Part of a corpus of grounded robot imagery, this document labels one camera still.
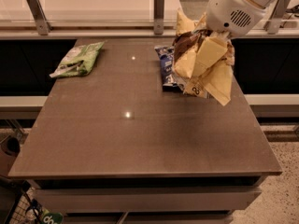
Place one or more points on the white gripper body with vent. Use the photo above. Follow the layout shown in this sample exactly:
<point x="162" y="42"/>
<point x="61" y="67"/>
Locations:
<point x="234" y="12"/>

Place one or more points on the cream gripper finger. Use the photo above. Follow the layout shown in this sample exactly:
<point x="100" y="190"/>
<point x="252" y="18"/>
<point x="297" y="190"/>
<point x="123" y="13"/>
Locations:
<point x="210" y="51"/>

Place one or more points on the brown sea salt chip bag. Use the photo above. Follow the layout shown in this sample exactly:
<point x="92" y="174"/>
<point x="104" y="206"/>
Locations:
<point x="217" y="79"/>

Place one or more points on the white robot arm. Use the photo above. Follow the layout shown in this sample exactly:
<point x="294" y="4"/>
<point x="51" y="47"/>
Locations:
<point x="225" y="36"/>

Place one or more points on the blue kettle chip bag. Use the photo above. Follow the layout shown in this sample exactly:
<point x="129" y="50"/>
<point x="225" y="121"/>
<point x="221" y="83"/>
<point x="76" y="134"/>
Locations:
<point x="166" y="55"/>

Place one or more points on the green jalapeno chip bag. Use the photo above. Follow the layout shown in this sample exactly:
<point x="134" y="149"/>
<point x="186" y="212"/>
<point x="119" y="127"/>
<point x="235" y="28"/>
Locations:
<point x="79" y="61"/>

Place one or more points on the grey table drawer unit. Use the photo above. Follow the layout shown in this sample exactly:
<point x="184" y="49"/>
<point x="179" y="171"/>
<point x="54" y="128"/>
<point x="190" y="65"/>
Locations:
<point x="177" y="205"/>

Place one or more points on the glass railing panel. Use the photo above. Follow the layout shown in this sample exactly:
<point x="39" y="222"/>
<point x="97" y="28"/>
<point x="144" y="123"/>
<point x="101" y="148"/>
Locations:
<point x="92" y="15"/>

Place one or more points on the dark round floor object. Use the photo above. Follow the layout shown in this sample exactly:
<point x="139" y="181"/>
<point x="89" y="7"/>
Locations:
<point x="10" y="145"/>

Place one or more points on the right metal railing bracket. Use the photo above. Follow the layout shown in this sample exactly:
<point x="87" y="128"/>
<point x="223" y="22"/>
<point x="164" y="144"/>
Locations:
<point x="275" y="19"/>

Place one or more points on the metal railing bracket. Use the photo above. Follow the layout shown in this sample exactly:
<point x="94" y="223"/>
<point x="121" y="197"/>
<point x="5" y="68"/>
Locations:
<point x="42" y="25"/>
<point x="275" y="19"/>
<point x="158" y="17"/>

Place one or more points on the middle metal railing bracket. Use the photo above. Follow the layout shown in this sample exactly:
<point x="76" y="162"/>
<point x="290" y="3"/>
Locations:
<point x="158" y="17"/>

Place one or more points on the left metal railing bracket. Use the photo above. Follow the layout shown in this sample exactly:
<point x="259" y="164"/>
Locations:
<point x="42" y="25"/>

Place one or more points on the wire basket with green package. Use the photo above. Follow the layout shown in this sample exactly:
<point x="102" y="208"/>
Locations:
<point x="27" y="210"/>

